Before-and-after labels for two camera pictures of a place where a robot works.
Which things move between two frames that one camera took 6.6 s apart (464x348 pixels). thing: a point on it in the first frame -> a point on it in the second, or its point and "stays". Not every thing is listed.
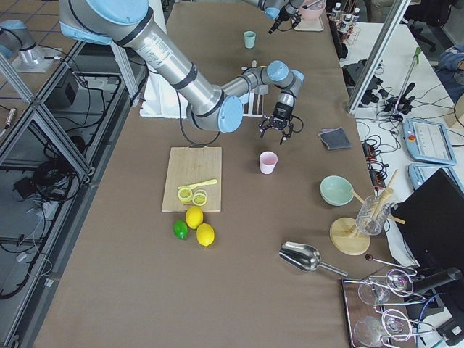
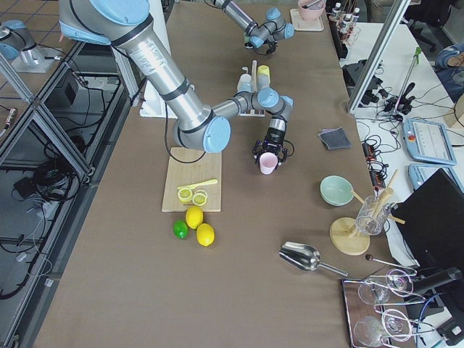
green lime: x=180 y=229 stays
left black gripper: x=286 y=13 -> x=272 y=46
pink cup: x=267 y=162 stays
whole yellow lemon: x=193 y=217 stays
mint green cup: x=249 y=38 stays
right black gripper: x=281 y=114 -> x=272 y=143
